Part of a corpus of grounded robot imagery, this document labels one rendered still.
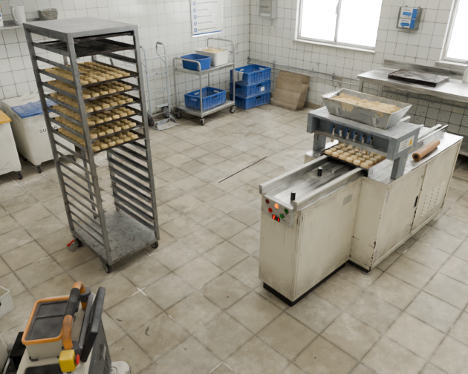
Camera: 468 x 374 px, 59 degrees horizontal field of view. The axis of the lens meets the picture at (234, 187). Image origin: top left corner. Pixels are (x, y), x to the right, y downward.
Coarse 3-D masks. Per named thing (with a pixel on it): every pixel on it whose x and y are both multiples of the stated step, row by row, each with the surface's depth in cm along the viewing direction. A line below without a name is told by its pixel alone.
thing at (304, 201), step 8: (432, 128) 361; (440, 128) 370; (424, 136) 351; (360, 168) 292; (344, 176) 282; (352, 176) 287; (328, 184) 271; (336, 184) 275; (344, 184) 283; (312, 192) 262; (320, 192) 265; (328, 192) 272; (296, 200) 253; (304, 200) 254; (312, 200) 261; (296, 208) 252
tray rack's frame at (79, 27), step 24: (24, 24) 277; (48, 24) 268; (72, 24) 268; (96, 24) 268; (120, 24) 268; (48, 120) 310; (96, 216) 372; (120, 216) 376; (96, 240) 343; (120, 240) 343; (144, 240) 343
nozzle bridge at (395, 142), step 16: (320, 112) 312; (320, 128) 320; (336, 128) 309; (352, 128) 299; (368, 128) 282; (400, 128) 282; (416, 128) 283; (320, 144) 333; (352, 144) 297; (368, 144) 293; (384, 144) 284; (400, 144) 274; (416, 144) 292; (400, 160) 283; (400, 176) 293
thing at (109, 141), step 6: (60, 132) 314; (66, 132) 309; (126, 132) 309; (72, 138) 301; (78, 138) 298; (102, 138) 298; (108, 138) 301; (114, 138) 298; (120, 138) 301; (126, 138) 298; (132, 138) 302; (84, 144) 290; (96, 144) 291; (102, 144) 289; (108, 144) 290; (114, 144) 291; (96, 150) 282
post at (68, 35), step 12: (72, 48) 243; (72, 60) 246; (72, 72) 250; (84, 108) 261; (84, 120) 264; (84, 132) 268; (96, 180) 286; (96, 192) 289; (108, 252) 315; (108, 264) 320
